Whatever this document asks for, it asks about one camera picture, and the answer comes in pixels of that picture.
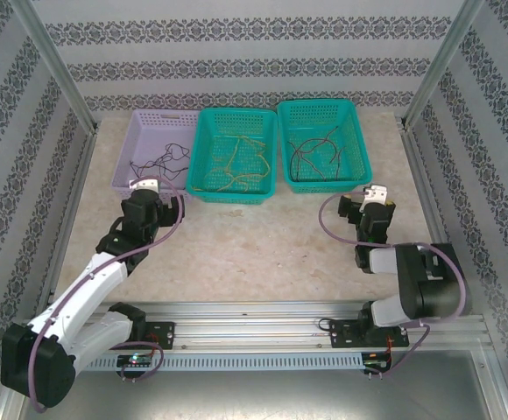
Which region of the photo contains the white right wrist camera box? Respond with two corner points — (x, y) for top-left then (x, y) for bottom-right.
(362, 185), (389, 206)

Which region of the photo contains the thin dark brown cable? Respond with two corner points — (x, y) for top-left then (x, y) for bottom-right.
(328, 146), (348, 179)
(300, 138), (338, 180)
(289, 125), (341, 181)

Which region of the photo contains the small controller circuit board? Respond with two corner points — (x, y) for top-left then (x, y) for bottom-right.
(363, 351), (393, 373)
(116, 353), (155, 368)

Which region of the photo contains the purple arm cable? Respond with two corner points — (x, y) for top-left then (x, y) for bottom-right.
(318, 190), (468, 380)
(26, 176), (187, 414)

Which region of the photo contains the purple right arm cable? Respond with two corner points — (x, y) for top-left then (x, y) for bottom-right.
(318, 190), (468, 380)

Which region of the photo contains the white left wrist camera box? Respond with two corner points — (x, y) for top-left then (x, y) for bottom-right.
(129, 177), (161, 193)

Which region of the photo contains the teal perforated plastic basket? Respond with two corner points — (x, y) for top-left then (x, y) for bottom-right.
(276, 99), (373, 196)
(185, 108), (279, 207)

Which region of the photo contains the thin black cable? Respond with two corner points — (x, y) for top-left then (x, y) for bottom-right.
(146, 157), (183, 181)
(148, 143), (192, 181)

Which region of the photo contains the white slotted cable duct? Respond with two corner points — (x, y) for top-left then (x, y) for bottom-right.
(82, 352), (364, 373)

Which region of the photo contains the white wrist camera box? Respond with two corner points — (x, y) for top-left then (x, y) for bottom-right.
(129, 177), (161, 193)
(362, 185), (389, 206)

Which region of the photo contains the aluminium frame post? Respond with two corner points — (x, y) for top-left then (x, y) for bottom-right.
(11, 0), (102, 132)
(402, 0), (485, 128)

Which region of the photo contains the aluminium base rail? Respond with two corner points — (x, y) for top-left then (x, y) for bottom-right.
(82, 299), (490, 354)

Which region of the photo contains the lavender perforated plastic basket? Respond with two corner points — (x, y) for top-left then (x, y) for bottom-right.
(112, 108), (203, 203)

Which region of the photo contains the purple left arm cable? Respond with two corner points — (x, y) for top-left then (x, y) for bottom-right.
(26, 176), (187, 414)

